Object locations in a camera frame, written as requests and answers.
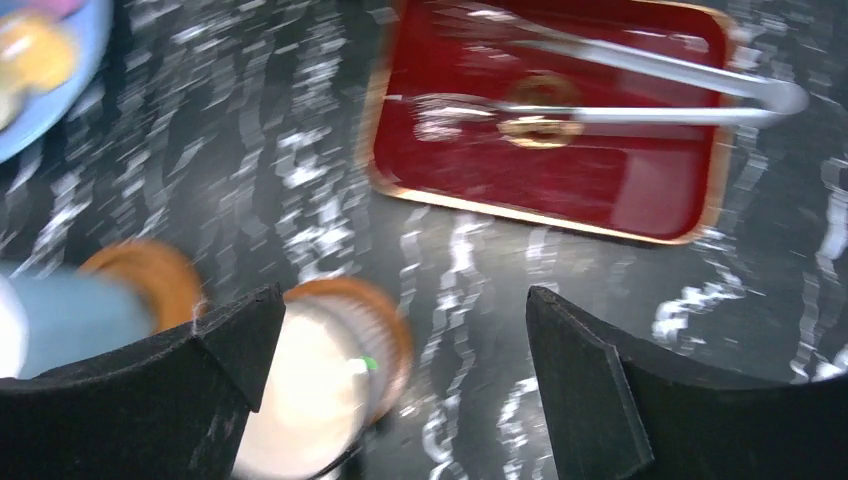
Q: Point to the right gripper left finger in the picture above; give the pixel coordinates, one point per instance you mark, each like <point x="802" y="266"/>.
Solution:
<point x="170" y="406"/>

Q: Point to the blue three-tier cake stand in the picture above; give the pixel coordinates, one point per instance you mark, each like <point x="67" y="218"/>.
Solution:
<point x="27" y="115"/>

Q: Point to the small orange round cookie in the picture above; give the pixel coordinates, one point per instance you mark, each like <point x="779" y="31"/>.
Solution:
<point x="37" y="52"/>

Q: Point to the light blue mug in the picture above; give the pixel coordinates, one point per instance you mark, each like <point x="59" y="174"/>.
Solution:
<point x="64" y="316"/>

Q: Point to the red serving tray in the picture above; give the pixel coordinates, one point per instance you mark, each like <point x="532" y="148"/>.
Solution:
<point x="657" y="190"/>

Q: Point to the brown wooden coaster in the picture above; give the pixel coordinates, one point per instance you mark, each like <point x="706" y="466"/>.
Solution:
<point x="163" y="277"/>
<point x="384" y="318"/>

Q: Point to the white mug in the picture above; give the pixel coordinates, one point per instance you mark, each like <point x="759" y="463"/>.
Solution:
<point x="324" y="386"/>

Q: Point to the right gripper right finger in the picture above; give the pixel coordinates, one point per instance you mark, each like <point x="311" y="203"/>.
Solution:
<point x="621" y="407"/>

